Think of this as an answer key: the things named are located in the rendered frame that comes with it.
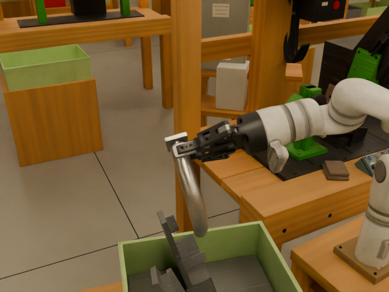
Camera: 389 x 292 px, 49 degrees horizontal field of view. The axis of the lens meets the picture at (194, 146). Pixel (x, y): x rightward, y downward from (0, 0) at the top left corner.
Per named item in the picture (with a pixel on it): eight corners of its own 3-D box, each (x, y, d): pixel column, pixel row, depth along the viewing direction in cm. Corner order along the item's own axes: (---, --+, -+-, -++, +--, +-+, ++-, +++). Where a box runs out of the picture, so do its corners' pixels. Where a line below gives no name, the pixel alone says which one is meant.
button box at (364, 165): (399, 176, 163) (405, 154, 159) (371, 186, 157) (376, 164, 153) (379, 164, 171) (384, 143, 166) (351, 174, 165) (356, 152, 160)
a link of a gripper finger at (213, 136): (228, 120, 71) (200, 135, 74) (223, 117, 70) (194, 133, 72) (234, 134, 70) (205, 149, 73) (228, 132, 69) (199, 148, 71)
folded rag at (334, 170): (349, 181, 154) (350, 174, 152) (326, 180, 154) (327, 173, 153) (342, 167, 162) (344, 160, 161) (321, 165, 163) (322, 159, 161)
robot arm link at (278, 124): (278, 161, 70) (314, 150, 70) (256, 101, 74) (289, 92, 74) (271, 176, 78) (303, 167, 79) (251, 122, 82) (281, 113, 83)
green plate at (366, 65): (373, 107, 174) (394, 57, 166) (360, 106, 170) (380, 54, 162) (352, 98, 183) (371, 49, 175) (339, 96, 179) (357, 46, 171)
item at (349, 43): (388, 111, 207) (404, 42, 191) (340, 124, 195) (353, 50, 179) (359, 98, 222) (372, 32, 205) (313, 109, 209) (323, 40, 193)
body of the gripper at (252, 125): (254, 120, 82) (208, 134, 81) (259, 101, 74) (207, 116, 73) (268, 156, 79) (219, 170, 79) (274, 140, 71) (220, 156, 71)
